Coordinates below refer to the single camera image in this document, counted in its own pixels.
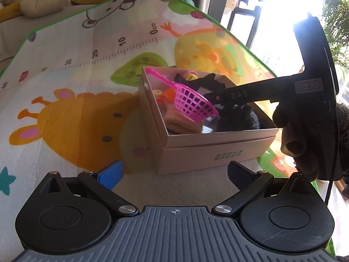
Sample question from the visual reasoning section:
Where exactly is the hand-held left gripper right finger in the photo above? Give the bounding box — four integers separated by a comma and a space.
212, 161, 317, 216

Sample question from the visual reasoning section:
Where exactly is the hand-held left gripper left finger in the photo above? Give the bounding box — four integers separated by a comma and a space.
36, 160, 139, 218

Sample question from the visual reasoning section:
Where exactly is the pink cardboard box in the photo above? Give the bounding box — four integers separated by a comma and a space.
138, 66, 280, 175

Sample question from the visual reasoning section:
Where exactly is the black cat plush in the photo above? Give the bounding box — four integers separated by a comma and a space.
195, 73, 269, 134

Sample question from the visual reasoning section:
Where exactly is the pink plastic basket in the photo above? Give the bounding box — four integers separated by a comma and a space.
146, 68, 219, 123

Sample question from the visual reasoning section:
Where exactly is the pink and yellow toy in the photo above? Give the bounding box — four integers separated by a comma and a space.
153, 88, 175, 102

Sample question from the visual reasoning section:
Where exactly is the person's right hand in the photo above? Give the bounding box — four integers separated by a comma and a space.
272, 102, 322, 182

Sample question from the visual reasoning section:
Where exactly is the green palm plant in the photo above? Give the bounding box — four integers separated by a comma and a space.
320, 0, 349, 88

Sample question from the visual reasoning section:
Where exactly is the cartoon printed play mat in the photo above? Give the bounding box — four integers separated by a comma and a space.
0, 0, 336, 262

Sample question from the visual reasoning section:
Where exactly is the banana plush pillow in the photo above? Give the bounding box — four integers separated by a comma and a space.
0, 0, 131, 23

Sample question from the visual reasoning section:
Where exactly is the black window frame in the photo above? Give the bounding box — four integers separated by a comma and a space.
226, 5, 263, 47

